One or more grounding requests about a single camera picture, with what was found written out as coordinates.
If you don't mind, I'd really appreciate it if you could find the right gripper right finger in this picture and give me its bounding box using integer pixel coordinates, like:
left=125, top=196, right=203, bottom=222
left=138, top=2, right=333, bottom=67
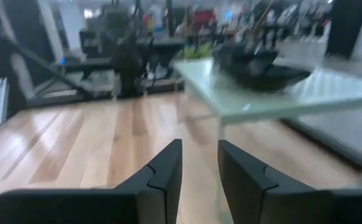
left=217, top=139, right=331, bottom=224

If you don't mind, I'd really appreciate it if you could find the green plant in white pot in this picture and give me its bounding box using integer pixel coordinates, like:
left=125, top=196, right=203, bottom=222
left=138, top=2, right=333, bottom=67
left=178, top=42, right=215, bottom=62

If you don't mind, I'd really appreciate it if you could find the pale green perforated metal shelf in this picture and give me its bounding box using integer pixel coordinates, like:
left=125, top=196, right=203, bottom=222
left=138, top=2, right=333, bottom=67
left=171, top=57, right=362, bottom=190

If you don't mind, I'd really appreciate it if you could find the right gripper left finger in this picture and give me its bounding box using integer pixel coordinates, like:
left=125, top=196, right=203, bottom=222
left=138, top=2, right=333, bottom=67
left=115, top=139, right=183, bottom=224

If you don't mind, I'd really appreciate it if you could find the black glossy wavy plate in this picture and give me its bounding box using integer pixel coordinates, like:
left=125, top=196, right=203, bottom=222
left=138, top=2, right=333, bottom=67
left=238, top=63, right=312, bottom=93
left=214, top=42, right=279, bottom=78

